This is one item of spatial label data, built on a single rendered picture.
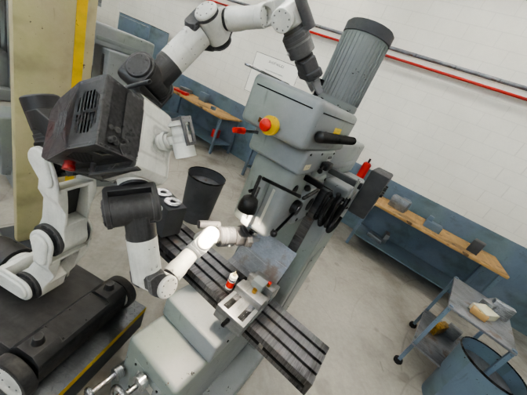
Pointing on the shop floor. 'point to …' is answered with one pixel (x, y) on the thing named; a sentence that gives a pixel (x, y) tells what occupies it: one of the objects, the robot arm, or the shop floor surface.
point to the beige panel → (42, 85)
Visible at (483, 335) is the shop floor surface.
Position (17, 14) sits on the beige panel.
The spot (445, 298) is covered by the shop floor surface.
